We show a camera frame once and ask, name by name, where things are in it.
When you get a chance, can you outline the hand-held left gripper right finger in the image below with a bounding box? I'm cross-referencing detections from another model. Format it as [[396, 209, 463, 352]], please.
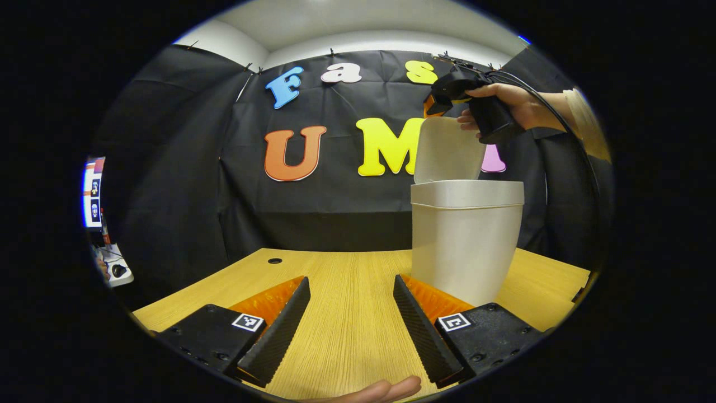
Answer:
[[393, 273, 546, 390]]

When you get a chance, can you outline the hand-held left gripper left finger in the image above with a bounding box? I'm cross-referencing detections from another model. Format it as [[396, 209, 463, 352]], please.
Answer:
[[157, 275, 311, 388]]

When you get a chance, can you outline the white desktop garbage bin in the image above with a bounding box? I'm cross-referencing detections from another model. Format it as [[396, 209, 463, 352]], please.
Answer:
[[410, 116, 525, 307]]

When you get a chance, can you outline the wooden desktop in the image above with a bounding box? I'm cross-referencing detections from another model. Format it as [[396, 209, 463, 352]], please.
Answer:
[[131, 248, 592, 401]]

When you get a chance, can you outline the black backdrop cloth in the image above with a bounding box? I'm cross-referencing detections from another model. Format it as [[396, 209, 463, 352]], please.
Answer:
[[95, 45, 613, 308]]

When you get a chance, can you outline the white side desk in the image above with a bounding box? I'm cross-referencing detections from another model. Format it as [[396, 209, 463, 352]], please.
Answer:
[[91, 243, 135, 288]]

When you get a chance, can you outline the computer monitor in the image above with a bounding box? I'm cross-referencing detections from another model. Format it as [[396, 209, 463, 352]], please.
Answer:
[[83, 158, 107, 228]]

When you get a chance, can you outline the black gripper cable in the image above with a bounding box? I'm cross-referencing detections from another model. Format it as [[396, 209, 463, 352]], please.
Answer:
[[487, 68, 602, 202]]

